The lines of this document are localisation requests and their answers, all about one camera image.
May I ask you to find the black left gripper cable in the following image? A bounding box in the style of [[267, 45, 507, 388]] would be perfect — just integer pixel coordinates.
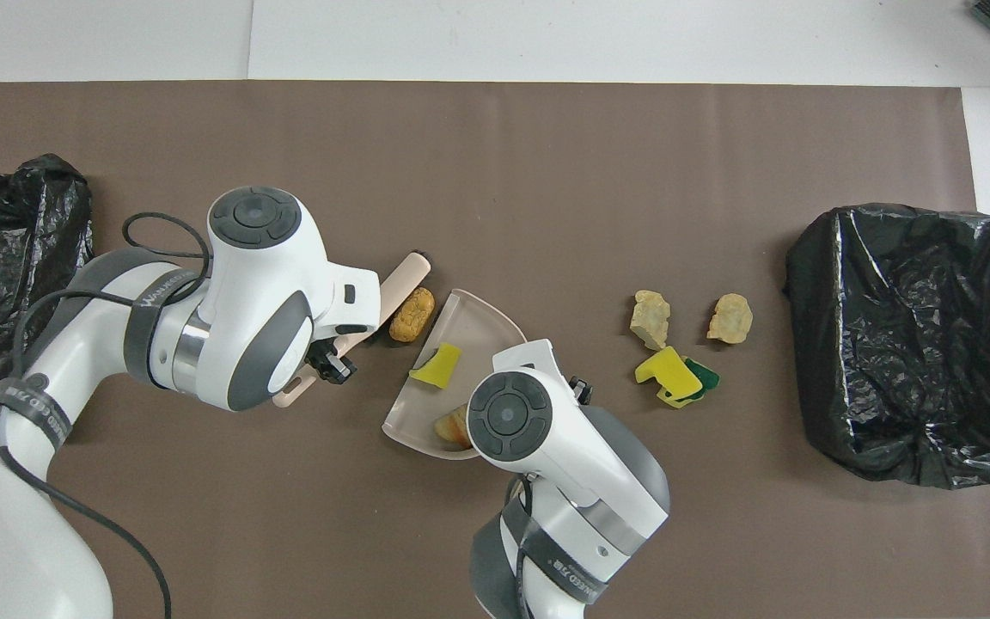
[[0, 212, 212, 619]]

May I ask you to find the yellow notched sponge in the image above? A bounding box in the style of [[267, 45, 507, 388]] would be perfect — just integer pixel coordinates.
[[635, 346, 704, 401]]

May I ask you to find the pink plastic dustpan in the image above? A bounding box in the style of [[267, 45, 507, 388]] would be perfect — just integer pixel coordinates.
[[382, 289, 529, 461]]

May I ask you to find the beige hand brush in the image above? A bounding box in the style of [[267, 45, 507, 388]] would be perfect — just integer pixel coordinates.
[[272, 251, 432, 409]]

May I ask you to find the dark green backed sponge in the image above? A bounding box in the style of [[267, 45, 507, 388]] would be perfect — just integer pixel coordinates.
[[657, 357, 721, 409]]

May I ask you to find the sliced bread loaf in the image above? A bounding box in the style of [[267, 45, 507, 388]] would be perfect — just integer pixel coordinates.
[[432, 404, 472, 450]]

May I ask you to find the pale yellow food piece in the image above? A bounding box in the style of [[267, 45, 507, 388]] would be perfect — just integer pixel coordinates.
[[707, 293, 755, 345], [630, 291, 672, 351]]

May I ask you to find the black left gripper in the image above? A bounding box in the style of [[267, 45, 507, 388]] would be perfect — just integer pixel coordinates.
[[306, 338, 358, 383]]

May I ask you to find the brown bread roll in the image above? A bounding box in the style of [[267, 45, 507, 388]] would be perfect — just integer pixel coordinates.
[[388, 286, 436, 343]]

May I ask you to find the small yellow green sponge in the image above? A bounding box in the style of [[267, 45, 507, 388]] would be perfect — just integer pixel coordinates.
[[409, 342, 462, 389]]

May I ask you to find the brown paper table mat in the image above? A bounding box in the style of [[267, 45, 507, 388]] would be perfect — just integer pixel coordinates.
[[0, 81, 990, 619]]

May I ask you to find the bin lined with black bag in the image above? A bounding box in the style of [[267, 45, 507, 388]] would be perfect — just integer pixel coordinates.
[[0, 154, 94, 409], [785, 203, 990, 490]]

